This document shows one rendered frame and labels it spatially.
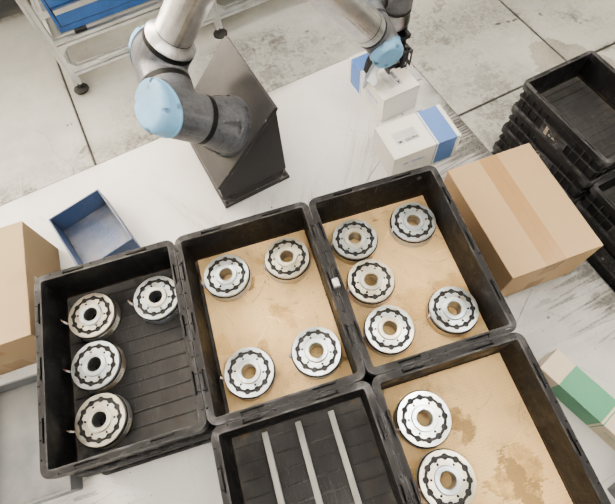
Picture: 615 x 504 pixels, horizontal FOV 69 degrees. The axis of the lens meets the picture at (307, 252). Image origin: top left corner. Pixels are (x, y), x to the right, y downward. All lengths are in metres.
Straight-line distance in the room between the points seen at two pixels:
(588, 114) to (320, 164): 1.02
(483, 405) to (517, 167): 0.56
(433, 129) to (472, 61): 1.44
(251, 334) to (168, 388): 0.20
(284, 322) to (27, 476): 0.66
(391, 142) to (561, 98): 0.84
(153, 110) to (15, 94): 2.07
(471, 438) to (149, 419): 0.63
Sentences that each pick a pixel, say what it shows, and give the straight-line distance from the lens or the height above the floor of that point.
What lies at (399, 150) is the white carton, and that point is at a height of 0.79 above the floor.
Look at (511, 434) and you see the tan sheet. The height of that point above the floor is 0.83.
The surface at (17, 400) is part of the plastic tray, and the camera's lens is 1.31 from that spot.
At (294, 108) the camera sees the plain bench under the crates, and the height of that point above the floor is 0.70.
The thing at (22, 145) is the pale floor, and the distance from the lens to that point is 2.80.
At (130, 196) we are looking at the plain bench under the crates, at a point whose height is 0.70.
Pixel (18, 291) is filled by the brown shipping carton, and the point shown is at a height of 0.86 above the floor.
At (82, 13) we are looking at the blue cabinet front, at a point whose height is 0.38.
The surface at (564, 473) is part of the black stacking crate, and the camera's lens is 1.01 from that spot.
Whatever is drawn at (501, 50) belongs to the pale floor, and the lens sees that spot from 2.83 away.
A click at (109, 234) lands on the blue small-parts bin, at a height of 0.70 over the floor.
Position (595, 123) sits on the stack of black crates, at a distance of 1.91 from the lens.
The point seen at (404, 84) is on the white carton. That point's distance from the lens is 1.41.
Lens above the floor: 1.77
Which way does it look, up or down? 65 degrees down
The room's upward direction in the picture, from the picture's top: 8 degrees counter-clockwise
